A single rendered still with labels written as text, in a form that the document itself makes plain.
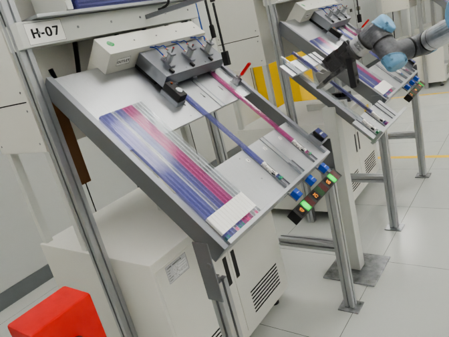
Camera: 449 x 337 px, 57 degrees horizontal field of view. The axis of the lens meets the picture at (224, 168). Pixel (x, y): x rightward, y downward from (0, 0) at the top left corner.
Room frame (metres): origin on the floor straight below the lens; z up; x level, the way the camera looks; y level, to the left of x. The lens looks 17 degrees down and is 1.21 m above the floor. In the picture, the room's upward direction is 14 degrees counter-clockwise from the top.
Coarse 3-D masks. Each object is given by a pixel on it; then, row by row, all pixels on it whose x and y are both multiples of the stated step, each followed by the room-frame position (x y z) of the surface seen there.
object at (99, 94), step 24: (96, 72) 1.38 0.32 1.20; (120, 72) 1.43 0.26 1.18; (216, 72) 1.66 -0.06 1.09; (96, 96) 1.28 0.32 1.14; (120, 96) 1.32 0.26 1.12; (144, 96) 1.37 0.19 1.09; (192, 96) 1.47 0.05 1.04; (216, 96) 1.52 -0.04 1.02; (168, 120) 1.31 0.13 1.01; (192, 120) 1.35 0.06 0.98
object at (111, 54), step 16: (144, 32) 1.54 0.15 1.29; (160, 32) 1.59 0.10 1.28; (176, 32) 1.63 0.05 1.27; (192, 32) 1.68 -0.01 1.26; (96, 48) 1.39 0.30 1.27; (112, 48) 1.38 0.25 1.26; (128, 48) 1.42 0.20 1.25; (144, 48) 1.47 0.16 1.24; (96, 64) 1.40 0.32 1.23; (112, 64) 1.39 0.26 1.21; (128, 64) 1.45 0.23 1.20
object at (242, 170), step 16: (288, 128) 1.52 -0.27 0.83; (256, 144) 1.36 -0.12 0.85; (272, 144) 1.39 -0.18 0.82; (288, 144) 1.43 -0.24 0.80; (304, 144) 1.47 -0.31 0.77; (240, 160) 1.26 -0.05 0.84; (272, 160) 1.32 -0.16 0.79; (288, 160) 1.35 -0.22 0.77; (304, 160) 1.38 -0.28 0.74; (224, 176) 1.18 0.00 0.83; (240, 176) 1.20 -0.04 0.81; (256, 176) 1.23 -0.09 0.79; (272, 176) 1.25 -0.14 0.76; (288, 176) 1.28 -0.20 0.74; (256, 192) 1.17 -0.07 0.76; (272, 192) 1.19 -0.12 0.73; (208, 224) 1.00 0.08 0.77; (224, 240) 0.97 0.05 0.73
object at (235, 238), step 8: (328, 152) 1.44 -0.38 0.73; (320, 160) 1.38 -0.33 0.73; (312, 168) 1.33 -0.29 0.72; (304, 176) 1.28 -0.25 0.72; (296, 184) 1.25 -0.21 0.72; (288, 192) 1.23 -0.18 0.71; (272, 200) 1.13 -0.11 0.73; (280, 200) 1.20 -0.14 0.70; (264, 208) 1.09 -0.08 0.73; (272, 208) 1.17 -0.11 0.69; (256, 216) 1.05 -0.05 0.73; (264, 216) 1.14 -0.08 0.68; (248, 224) 1.02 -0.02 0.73; (240, 232) 0.98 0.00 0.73; (232, 240) 0.95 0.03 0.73
